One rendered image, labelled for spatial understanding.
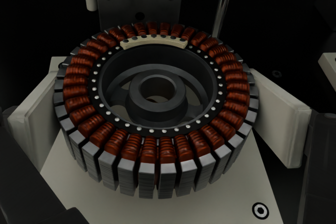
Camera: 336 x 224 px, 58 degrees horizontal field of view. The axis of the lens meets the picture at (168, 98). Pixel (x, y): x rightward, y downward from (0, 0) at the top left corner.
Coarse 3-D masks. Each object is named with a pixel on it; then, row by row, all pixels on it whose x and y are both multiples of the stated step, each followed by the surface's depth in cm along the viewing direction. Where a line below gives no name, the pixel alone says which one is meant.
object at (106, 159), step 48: (96, 48) 18; (144, 48) 19; (192, 48) 19; (96, 96) 16; (144, 96) 19; (240, 96) 16; (96, 144) 14; (144, 144) 14; (192, 144) 14; (240, 144) 15; (144, 192) 15
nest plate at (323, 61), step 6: (324, 54) 28; (330, 54) 28; (318, 60) 29; (324, 60) 28; (330, 60) 27; (324, 66) 28; (330, 66) 27; (324, 72) 28; (330, 72) 27; (330, 78) 27
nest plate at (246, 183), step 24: (48, 72) 24; (192, 96) 23; (48, 168) 19; (72, 168) 19; (240, 168) 20; (264, 168) 20; (72, 192) 18; (96, 192) 18; (192, 192) 18; (216, 192) 19; (240, 192) 19; (264, 192) 19; (96, 216) 17; (120, 216) 17; (144, 216) 17; (168, 216) 17; (192, 216) 18; (216, 216) 18; (240, 216) 18; (264, 216) 18
